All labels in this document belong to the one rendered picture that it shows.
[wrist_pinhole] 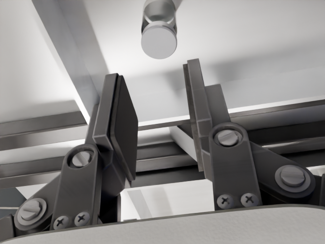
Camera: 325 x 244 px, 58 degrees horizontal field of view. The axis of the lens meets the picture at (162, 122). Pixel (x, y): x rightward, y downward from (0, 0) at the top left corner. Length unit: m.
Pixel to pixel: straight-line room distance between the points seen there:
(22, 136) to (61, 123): 0.04
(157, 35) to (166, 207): 0.26
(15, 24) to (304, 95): 0.21
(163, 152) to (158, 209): 0.13
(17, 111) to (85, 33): 0.11
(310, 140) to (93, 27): 0.21
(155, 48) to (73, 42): 0.08
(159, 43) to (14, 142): 0.17
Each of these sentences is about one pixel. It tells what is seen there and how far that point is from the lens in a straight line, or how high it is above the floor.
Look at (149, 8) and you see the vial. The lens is 0.19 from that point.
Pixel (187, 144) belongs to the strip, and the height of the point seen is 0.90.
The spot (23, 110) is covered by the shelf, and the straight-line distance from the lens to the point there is 0.29.
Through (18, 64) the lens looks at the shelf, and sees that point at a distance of 0.26.
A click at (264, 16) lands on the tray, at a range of 0.22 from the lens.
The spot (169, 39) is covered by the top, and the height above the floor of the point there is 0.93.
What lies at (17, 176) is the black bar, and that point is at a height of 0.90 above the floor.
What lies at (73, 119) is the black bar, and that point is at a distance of 0.26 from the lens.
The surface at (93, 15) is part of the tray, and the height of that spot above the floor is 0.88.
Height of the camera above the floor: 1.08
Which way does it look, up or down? 46 degrees down
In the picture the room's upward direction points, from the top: 180 degrees clockwise
